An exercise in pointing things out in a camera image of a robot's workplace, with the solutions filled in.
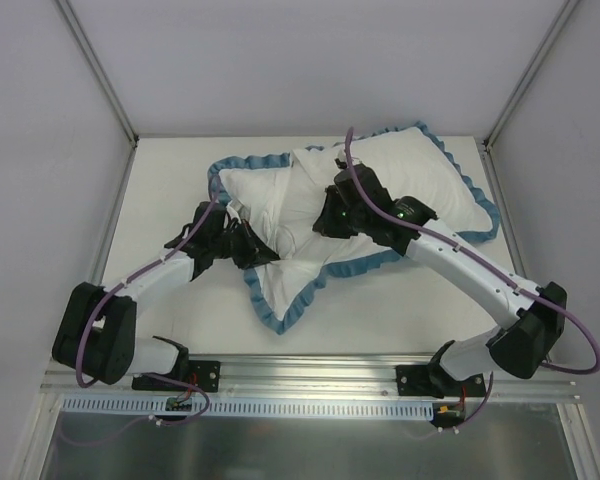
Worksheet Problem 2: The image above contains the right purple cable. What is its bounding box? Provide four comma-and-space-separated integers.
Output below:
344, 125, 600, 441

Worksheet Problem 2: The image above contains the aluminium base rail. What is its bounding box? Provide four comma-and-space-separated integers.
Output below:
39, 352, 579, 404

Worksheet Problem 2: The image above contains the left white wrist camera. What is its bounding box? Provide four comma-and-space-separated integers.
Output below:
226, 201, 251, 223

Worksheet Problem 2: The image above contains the black mounting plate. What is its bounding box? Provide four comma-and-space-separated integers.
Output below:
395, 364, 486, 399
131, 358, 221, 393

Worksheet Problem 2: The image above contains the white slotted cable duct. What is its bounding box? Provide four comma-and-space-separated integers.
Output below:
61, 395, 434, 422

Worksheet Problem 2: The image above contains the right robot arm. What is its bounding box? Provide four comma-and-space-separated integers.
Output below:
313, 164, 567, 398

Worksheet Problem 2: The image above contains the blue patterned pillowcase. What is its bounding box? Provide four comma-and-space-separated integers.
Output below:
208, 122, 500, 334

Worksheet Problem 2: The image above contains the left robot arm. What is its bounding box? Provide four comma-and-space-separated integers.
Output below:
52, 201, 279, 390

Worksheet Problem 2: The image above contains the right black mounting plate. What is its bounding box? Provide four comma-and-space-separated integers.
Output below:
395, 364, 486, 399

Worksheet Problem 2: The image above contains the left aluminium frame post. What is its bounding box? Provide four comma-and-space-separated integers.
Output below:
53, 0, 139, 148

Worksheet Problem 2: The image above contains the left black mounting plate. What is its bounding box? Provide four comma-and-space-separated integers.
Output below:
131, 358, 221, 393

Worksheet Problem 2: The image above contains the white pillow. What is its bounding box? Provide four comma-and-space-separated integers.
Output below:
208, 124, 500, 333

